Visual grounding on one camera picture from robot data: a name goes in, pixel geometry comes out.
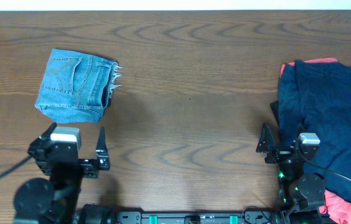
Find black rail with green clips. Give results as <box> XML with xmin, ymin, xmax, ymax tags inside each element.
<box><xmin>116</xmin><ymin>210</ymin><xmax>280</xmax><ymax>224</ymax></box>

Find dark navy garment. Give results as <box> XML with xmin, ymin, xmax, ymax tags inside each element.
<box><xmin>276</xmin><ymin>60</ymin><xmax>351</xmax><ymax>214</ymax></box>

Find red pink garment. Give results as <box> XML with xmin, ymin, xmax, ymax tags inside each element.
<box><xmin>279</xmin><ymin>57</ymin><xmax>351</xmax><ymax>224</ymax></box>

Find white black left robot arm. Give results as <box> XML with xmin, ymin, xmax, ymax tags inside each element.
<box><xmin>13</xmin><ymin>123</ymin><xmax>116</xmax><ymax>224</ymax></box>

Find light blue denim jeans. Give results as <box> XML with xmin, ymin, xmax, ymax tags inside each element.
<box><xmin>35</xmin><ymin>49</ymin><xmax>122</xmax><ymax>124</ymax></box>

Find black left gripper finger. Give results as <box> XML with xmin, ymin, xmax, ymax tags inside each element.
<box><xmin>39</xmin><ymin>123</ymin><xmax>57</xmax><ymax>140</ymax></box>
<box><xmin>96</xmin><ymin>126</ymin><xmax>110</xmax><ymax>170</ymax></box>

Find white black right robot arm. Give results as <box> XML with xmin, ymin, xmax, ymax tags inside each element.
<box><xmin>256</xmin><ymin>123</ymin><xmax>325</xmax><ymax>223</ymax></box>

